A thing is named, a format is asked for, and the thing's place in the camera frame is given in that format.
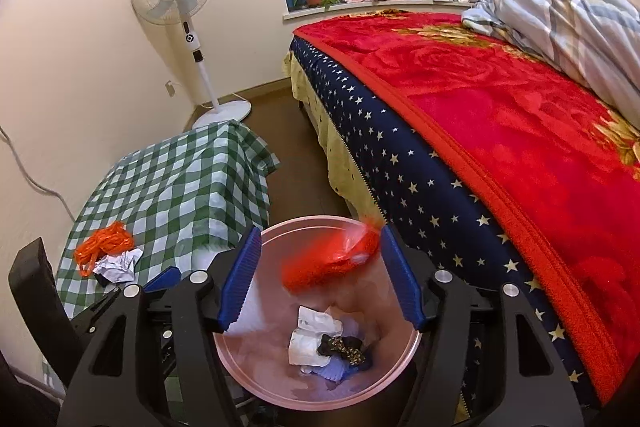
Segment orange net bag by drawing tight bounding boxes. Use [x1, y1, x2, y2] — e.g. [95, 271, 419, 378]
[74, 221, 136, 278]

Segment blue striped quilt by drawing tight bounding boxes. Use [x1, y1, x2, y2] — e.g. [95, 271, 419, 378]
[461, 0, 640, 128]

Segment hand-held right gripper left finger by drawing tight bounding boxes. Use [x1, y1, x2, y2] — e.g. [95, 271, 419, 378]
[57, 226, 263, 427]

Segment red plastic bag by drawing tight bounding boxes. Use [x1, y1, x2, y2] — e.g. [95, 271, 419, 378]
[281, 214, 386, 294]

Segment green checked tablecloth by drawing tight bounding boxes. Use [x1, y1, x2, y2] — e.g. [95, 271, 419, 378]
[55, 119, 281, 308]

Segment black gold patterned wrapper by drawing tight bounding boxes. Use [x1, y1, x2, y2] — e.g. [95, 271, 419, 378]
[317, 333, 373, 368]

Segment black chair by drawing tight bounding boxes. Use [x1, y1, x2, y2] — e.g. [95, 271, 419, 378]
[7, 238, 88, 385]

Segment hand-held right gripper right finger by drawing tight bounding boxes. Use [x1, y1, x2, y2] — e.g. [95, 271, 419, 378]
[380, 224, 586, 427]

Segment long purple foam net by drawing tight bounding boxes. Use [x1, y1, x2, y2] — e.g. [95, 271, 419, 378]
[315, 364, 351, 383]

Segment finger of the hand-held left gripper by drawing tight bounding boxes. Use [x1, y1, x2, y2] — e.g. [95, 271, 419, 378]
[144, 266, 182, 294]

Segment grey wall cable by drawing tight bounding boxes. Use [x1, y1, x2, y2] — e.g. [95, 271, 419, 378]
[0, 124, 83, 223]

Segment pink plastic bin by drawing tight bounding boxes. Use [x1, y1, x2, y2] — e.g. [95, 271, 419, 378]
[212, 217, 423, 410]

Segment white windowsill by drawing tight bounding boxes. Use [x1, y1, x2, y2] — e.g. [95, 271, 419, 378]
[282, 0, 471, 22]

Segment yellow bed skirt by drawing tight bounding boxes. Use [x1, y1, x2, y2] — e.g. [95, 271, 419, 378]
[282, 52, 381, 223]

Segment white paper wrapper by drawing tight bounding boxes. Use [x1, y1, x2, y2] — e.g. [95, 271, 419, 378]
[92, 248, 144, 286]

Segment navy star bed sheet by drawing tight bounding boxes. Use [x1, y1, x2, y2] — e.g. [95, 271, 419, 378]
[290, 34, 601, 408]

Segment clear plastic bag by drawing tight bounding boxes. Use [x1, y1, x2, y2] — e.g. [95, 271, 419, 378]
[289, 305, 343, 365]

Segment bed with red blanket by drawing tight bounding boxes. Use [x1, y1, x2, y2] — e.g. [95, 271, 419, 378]
[294, 9, 640, 403]

